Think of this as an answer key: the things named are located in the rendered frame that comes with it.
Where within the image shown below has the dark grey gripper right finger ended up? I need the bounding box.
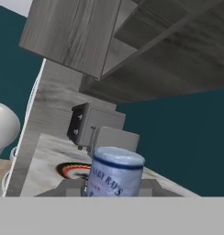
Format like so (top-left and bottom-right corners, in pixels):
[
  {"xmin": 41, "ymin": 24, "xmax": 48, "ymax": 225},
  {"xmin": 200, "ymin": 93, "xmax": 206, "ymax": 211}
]
[{"xmin": 137, "ymin": 178, "xmax": 183, "ymax": 197}]

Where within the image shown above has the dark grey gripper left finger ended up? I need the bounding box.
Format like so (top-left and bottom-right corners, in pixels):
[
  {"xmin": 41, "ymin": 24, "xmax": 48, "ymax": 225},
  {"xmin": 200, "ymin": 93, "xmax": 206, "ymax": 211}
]
[{"xmin": 34, "ymin": 178, "xmax": 88, "ymax": 197}]

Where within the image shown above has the white blue-labelled condiment bottle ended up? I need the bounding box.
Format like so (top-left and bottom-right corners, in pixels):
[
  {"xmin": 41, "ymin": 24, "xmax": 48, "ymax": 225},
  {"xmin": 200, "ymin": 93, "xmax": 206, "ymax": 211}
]
[{"xmin": 81, "ymin": 146, "xmax": 146, "ymax": 197}]

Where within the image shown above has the black and orange rimmed plate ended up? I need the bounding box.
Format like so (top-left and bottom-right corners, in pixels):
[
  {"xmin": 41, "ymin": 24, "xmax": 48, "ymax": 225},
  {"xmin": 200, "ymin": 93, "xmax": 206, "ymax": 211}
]
[{"xmin": 55, "ymin": 162, "xmax": 93, "ymax": 181}]

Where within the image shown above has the grey wood cabinet door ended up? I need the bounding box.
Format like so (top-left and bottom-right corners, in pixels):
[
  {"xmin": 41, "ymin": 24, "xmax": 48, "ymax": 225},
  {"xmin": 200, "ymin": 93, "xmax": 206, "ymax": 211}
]
[{"xmin": 18, "ymin": 0, "xmax": 122, "ymax": 80}]

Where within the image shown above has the grey toaster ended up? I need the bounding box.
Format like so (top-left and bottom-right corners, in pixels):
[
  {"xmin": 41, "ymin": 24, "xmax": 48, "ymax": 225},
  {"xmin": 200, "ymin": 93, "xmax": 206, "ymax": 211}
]
[{"xmin": 87, "ymin": 126, "xmax": 140, "ymax": 160}]

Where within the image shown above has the grey box appliance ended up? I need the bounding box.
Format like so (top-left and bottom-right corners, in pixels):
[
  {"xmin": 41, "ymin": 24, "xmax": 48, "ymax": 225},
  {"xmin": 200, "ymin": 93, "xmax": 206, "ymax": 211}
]
[{"xmin": 66, "ymin": 102, "xmax": 127, "ymax": 151}]

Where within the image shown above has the white rounded object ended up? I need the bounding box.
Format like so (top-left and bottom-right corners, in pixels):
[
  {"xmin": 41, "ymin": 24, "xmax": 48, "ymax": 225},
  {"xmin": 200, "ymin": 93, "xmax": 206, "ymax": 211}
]
[{"xmin": 0, "ymin": 100, "xmax": 22, "ymax": 163}]

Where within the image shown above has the grey wood wall cabinet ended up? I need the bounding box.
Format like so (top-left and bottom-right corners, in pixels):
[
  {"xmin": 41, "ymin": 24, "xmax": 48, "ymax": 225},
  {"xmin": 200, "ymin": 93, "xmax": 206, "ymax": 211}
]
[{"xmin": 78, "ymin": 0, "xmax": 224, "ymax": 105}]

